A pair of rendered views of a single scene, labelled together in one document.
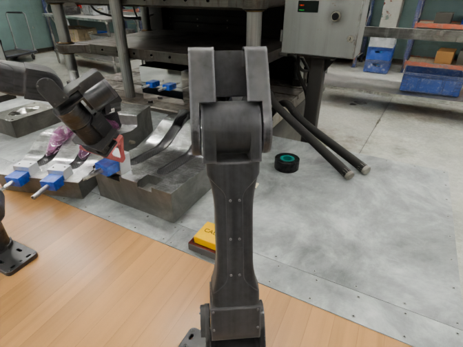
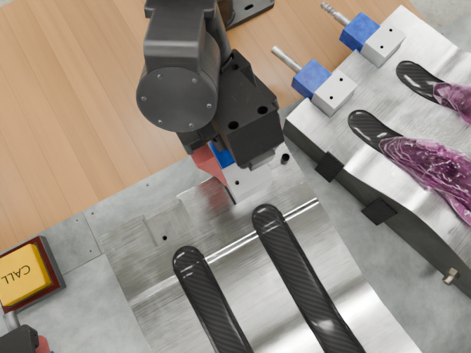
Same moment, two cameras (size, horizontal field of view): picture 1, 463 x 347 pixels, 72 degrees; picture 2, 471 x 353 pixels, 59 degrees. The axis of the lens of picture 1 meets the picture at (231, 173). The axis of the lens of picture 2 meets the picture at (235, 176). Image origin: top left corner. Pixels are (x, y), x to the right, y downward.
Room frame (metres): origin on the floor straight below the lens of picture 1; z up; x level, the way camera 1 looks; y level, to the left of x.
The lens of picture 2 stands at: (0.80, 0.18, 1.40)
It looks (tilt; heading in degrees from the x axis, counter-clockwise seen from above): 75 degrees down; 124
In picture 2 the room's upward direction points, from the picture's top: straight up
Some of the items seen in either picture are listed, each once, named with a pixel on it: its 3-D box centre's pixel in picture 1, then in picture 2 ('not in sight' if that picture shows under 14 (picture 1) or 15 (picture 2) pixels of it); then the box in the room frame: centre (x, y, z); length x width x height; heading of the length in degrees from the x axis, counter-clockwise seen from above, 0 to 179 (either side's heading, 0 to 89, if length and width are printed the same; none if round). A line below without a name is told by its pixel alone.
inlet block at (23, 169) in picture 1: (15, 180); (355, 29); (0.75, 0.60, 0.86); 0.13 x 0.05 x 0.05; 169
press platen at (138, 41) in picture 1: (191, 56); not in sight; (1.96, 0.24, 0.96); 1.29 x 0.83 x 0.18; 62
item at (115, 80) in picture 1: (190, 89); not in sight; (1.97, 0.25, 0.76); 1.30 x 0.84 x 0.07; 62
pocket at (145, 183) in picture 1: (150, 186); (169, 223); (0.69, 0.21, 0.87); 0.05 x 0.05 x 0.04; 62
